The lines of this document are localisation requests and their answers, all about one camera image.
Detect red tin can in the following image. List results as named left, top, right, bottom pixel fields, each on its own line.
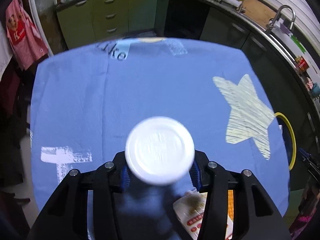
left=295, top=56, right=309, bottom=73

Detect white supplement bottle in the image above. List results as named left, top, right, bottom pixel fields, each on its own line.
left=125, top=116, right=195, bottom=186

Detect orange white snack bag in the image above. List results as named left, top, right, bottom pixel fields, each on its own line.
left=173, top=190, right=234, bottom=239

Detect green kitchen cabinets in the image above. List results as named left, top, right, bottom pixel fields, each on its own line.
left=57, top=0, right=158, bottom=49

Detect red checkered apron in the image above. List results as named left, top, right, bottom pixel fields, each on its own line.
left=5, top=0, right=48, bottom=70

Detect light blue tablecloth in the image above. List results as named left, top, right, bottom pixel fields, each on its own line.
left=30, top=38, right=290, bottom=239

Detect yellow-rimmed trash bin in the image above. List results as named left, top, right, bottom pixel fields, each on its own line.
left=274, top=112, right=297, bottom=171

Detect wooden cutting board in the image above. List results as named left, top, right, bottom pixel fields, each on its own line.
left=242, top=0, right=276, bottom=29

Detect white hanging cloth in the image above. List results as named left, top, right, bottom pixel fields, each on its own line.
left=0, top=24, right=13, bottom=80

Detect steel kitchen faucet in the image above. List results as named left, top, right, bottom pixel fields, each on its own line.
left=265, top=5, right=296, bottom=34

